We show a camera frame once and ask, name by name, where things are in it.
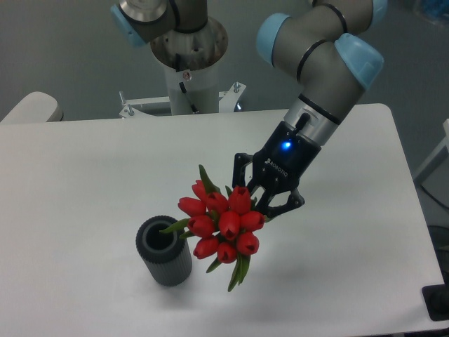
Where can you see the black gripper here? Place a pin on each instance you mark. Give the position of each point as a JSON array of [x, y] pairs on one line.
[[277, 168]]

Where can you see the red tulip bouquet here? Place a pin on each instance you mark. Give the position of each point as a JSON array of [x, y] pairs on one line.
[[224, 223]]

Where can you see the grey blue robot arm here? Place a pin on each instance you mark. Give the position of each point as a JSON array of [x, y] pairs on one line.
[[321, 50]]

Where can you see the dark grey ribbed vase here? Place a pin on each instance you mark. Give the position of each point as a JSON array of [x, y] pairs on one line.
[[166, 255]]

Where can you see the black box at table edge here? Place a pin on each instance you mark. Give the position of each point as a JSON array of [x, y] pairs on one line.
[[436, 301]]

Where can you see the white chair armrest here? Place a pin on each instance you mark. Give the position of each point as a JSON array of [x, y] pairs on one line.
[[36, 107]]

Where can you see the white pedestal base bracket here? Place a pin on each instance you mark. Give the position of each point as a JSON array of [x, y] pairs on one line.
[[183, 100]]

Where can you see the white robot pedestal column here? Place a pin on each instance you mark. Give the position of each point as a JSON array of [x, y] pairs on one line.
[[192, 58]]

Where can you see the white furniture frame right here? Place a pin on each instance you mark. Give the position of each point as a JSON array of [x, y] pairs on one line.
[[436, 157]]

